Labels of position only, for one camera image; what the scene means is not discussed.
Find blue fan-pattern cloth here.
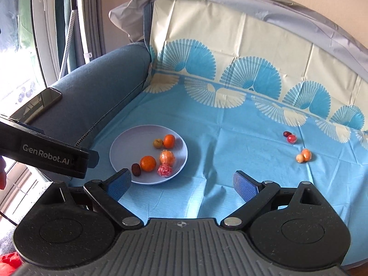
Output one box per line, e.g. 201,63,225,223
86,0,367,264

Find grey plastic cover sheet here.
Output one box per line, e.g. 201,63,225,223
109,0,367,79

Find small pale yellow fruit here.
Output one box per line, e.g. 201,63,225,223
296,154,304,163

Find red cherry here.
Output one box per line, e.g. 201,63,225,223
286,134,298,144

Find orange kumquat fruit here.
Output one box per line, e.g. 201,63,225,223
163,134,176,149

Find light blue round plate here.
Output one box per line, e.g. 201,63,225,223
109,125,188,185

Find blue fabric sofa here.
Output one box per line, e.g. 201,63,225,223
11,0,153,188

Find pink lychee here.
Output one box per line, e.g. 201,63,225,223
157,163,173,178

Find white braided cable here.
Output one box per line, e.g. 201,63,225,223
58,9,78,80

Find black smartphone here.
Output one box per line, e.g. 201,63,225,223
9,87,62,124

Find teal curtain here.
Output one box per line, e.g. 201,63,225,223
55,0,77,75

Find person's left hand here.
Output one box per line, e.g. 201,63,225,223
0,156,6,190

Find small yellow-green fruit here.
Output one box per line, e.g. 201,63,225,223
153,138,164,149

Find red object on floor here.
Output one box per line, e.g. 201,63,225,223
0,252,22,276

